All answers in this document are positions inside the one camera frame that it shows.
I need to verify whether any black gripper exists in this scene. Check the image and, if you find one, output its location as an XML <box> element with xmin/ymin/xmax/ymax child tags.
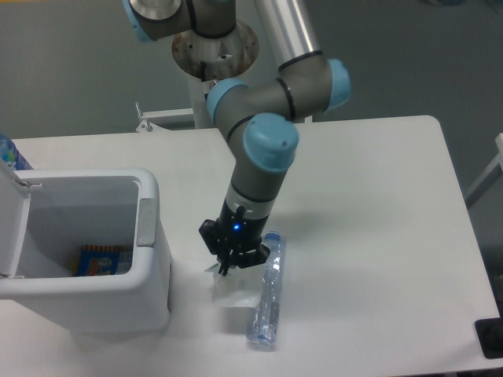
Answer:
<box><xmin>199</xmin><ymin>202</ymin><xmax>270</xmax><ymax>275</ymax></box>

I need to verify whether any clear plastic water bottle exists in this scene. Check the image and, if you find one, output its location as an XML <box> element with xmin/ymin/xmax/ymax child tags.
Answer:
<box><xmin>246</xmin><ymin>232</ymin><xmax>286</xmax><ymax>352</ymax></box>

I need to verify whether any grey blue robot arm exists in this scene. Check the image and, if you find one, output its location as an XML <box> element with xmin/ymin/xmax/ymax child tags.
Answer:
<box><xmin>123</xmin><ymin>1</ymin><xmax>351</xmax><ymax>275</ymax></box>

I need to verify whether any white open trash can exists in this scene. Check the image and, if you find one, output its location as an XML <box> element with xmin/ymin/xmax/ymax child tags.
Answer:
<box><xmin>1</xmin><ymin>164</ymin><xmax>171</xmax><ymax>333</ymax></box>

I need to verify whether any blue snack package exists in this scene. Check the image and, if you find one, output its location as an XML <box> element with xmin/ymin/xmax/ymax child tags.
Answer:
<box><xmin>74</xmin><ymin>244</ymin><xmax>133</xmax><ymax>276</ymax></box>

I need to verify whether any blue labelled bottle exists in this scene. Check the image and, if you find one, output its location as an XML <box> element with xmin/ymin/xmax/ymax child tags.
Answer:
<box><xmin>0</xmin><ymin>134</ymin><xmax>33</xmax><ymax>170</ymax></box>

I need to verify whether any white metal base frame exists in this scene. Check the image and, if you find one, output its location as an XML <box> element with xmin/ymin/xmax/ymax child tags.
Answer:
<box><xmin>135</xmin><ymin>102</ymin><xmax>195</xmax><ymax>132</ymax></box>

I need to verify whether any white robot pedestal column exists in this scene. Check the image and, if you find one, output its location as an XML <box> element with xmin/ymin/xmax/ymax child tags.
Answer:
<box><xmin>171</xmin><ymin>20</ymin><xmax>259</xmax><ymax>129</ymax></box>

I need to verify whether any black table clamp mount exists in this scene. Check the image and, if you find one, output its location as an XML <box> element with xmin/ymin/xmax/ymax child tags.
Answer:
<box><xmin>475</xmin><ymin>317</ymin><xmax>502</xmax><ymax>359</ymax></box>

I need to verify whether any white frame leg right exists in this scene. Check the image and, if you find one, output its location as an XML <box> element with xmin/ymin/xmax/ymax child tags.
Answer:
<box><xmin>464</xmin><ymin>134</ymin><xmax>502</xmax><ymax>208</ymax></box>

